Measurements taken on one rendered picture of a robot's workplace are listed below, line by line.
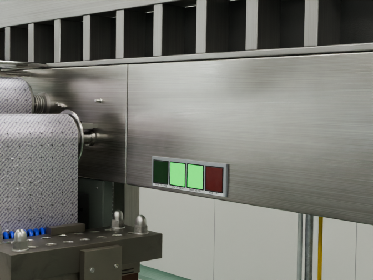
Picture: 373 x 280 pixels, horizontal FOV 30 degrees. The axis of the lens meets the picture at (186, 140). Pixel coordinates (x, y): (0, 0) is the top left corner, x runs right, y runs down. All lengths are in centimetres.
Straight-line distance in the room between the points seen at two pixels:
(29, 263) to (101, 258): 17
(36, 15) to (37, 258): 87
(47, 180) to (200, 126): 42
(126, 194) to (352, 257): 236
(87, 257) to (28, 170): 28
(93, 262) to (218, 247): 339
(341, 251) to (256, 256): 69
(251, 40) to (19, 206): 68
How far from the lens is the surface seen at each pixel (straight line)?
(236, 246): 480
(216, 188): 148
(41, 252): 152
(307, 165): 132
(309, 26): 134
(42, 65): 206
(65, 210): 176
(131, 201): 205
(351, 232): 417
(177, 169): 157
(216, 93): 149
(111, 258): 159
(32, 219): 172
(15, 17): 225
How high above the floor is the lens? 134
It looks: 3 degrees down
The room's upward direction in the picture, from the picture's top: 1 degrees clockwise
